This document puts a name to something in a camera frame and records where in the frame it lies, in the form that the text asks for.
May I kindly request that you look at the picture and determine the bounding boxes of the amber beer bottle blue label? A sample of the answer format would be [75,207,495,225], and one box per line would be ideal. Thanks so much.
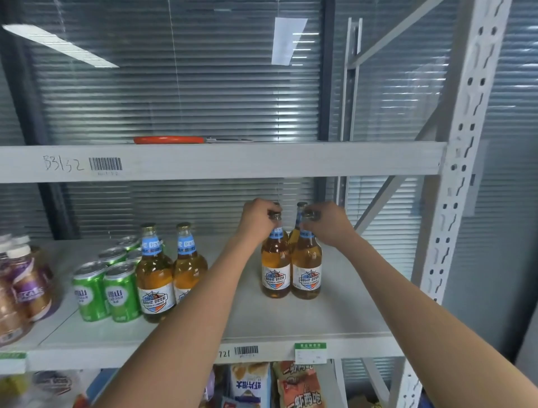
[135,223,177,324]
[261,211,292,299]
[290,210,323,300]
[173,222,208,304]
[288,202,309,249]

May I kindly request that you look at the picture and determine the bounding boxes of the person's right hand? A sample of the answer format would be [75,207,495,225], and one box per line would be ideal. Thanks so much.
[299,202,358,249]

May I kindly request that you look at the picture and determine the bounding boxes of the blue white snack packet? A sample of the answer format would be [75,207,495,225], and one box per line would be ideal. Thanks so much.
[228,362,272,408]

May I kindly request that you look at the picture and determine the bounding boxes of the green white price tag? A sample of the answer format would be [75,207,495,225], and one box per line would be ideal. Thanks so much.
[0,352,27,374]
[294,342,328,365]

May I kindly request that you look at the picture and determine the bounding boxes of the person's left hand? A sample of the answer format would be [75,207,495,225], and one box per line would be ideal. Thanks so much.
[235,198,283,249]

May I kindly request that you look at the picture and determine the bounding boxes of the person's right forearm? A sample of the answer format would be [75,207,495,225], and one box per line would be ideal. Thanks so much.
[332,230,538,408]

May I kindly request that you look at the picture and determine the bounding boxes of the clear plastic snack bag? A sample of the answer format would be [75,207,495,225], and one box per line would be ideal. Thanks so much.
[0,369,87,408]

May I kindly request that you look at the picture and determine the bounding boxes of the person's left forearm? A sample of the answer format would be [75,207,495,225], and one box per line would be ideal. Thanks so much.
[93,233,265,408]

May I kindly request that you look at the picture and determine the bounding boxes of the orange snack packet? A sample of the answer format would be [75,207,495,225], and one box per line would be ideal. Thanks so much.
[272,360,323,408]

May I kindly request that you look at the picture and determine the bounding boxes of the grey window blinds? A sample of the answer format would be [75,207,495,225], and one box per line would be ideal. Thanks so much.
[0,0,538,270]

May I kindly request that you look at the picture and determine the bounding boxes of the purple label drink bottle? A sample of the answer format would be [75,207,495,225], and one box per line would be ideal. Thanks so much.
[6,244,54,323]
[0,251,33,346]

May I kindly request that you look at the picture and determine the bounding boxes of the white metal shelf rack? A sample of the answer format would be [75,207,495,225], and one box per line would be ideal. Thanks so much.
[0,0,514,408]

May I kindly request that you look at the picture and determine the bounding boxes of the orange handled utility knife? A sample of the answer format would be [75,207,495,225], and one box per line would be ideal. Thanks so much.
[133,135,254,145]

